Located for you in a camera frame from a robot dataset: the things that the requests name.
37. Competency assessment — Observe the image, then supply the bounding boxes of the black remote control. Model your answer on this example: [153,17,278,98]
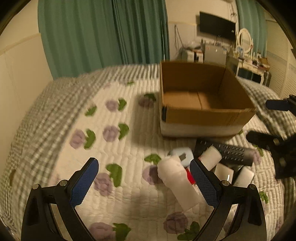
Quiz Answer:
[193,138,254,166]

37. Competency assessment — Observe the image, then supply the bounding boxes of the white rounded charger block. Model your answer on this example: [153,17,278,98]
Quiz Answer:
[233,166,254,188]

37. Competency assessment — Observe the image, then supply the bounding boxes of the white jar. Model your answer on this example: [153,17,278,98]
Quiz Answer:
[198,146,222,171]

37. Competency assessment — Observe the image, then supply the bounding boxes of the light blue square device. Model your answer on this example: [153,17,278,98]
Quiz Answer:
[168,147,194,168]

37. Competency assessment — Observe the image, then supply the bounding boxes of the large white cylinder bottle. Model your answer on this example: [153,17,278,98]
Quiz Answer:
[157,156,200,211]

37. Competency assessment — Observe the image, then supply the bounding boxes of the white dressing table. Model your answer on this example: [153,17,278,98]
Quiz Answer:
[226,56,271,87]

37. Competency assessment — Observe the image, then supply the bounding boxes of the grey checkered bed blanket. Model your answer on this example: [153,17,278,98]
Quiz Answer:
[1,64,295,240]

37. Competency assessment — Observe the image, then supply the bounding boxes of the brown cardboard box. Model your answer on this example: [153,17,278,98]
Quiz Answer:
[159,61,256,138]

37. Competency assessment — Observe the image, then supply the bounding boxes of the white oval vanity mirror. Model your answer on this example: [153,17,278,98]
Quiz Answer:
[236,28,253,54]

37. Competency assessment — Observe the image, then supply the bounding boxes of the silver mini fridge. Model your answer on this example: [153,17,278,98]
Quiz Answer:
[204,44,227,66]

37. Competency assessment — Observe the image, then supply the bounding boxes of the green curtain right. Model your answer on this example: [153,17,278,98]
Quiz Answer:
[236,0,267,57]

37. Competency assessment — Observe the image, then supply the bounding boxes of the green curtain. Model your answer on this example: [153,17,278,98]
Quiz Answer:
[38,1,170,79]
[236,0,267,57]

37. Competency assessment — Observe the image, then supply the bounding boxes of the white floral quilted mat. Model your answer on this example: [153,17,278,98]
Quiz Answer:
[47,78,286,241]

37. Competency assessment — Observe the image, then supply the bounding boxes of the green curtain left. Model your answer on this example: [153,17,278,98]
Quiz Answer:
[38,1,170,79]

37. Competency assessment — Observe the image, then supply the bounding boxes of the black wall television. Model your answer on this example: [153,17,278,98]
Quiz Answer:
[199,11,236,41]

